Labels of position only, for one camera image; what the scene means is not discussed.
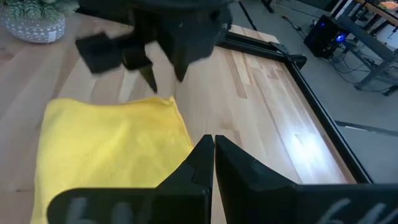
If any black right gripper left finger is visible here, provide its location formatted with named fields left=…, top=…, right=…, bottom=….
left=46, top=134, right=215, bottom=224

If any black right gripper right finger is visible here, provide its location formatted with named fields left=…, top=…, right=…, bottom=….
left=214, top=135, right=398, bottom=224

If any blue-lit black device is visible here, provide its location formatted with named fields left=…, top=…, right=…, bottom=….
left=303, top=14, right=349, bottom=60

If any yellow microfiber towel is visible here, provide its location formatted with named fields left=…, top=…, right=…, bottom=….
left=30, top=95, right=195, bottom=224

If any green artificial plant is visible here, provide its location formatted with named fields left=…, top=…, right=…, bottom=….
left=0, top=0, right=80, bottom=44

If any black metal rig frame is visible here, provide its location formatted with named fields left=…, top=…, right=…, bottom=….
left=217, top=30, right=374, bottom=185

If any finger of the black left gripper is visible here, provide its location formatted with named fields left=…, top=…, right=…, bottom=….
left=137, top=63, right=159, bottom=95
left=172, top=57, right=191, bottom=84

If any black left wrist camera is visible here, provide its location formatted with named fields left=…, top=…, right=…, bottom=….
left=74, top=30, right=123, bottom=75

